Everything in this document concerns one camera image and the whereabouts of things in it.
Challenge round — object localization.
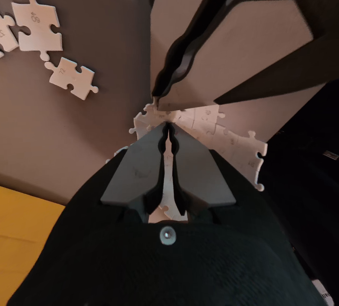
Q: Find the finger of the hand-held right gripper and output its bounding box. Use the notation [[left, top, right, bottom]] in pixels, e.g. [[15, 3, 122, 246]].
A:
[[156, 0, 315, 111], [150, 0, 220, 97]]

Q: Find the white puzzle piece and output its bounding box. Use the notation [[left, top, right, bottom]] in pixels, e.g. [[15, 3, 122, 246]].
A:
[[11, 0, 63, 62], [0, 14, 17, 58], [44, 57, 99, 100]]

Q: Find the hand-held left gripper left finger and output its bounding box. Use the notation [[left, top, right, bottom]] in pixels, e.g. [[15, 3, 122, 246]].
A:
[[101, 123, 170, 215]]

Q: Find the partly built puzzle ball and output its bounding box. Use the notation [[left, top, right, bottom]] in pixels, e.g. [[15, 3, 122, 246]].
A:
[[105, 103, 268, 223]]

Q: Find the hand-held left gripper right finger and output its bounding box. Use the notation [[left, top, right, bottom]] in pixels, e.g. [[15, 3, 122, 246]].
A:
[[169, 123, 237, 216]]

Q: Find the person's dark-clothed torso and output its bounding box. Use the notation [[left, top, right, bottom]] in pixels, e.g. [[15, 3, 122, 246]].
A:
[[258, 81, 339, 285]]

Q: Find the black white printed tag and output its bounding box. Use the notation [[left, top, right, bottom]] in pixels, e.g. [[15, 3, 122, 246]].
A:
[[311, 279, 334, 306]]

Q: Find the yellow plastic bin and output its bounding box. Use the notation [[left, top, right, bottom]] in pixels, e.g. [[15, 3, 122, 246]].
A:
[[0, 185, 66, 306]]

